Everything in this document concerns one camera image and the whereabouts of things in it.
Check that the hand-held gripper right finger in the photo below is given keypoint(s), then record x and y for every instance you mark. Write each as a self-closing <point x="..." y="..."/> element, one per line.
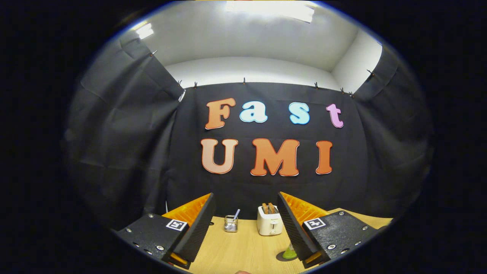
<point x="295" y="228"/>

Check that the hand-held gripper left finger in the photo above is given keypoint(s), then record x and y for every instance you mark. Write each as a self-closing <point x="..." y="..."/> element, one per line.
<point x="198" y="232"/>

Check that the white green label juice bottle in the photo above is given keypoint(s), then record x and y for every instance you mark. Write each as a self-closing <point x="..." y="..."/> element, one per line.
<point x="290" y="254"/>

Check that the dark brown round coaster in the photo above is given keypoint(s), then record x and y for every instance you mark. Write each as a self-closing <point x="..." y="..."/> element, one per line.
<point x="279" y="257"/>

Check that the white toaster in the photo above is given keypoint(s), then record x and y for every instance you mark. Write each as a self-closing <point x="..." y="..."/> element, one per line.
<point x="269" y="224"/>

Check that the toast slice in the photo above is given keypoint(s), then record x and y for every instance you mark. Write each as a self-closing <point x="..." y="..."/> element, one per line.
<point x="271" y="207"/>
<point x="264" y="208"/>

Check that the wooden table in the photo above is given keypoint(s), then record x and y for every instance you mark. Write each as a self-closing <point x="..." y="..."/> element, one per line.
<point x="236" y="251"/>

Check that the black backdrop cloth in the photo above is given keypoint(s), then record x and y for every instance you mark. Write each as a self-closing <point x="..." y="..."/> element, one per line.
<point x="266" y="186"/>

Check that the row of black cloth clips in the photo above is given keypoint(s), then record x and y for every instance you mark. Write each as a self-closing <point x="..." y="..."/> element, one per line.
<point x="244" y="80"/>

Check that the small ceiling light panel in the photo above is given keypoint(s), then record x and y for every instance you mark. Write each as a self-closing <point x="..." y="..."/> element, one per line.
<point x="144" y="31"/>

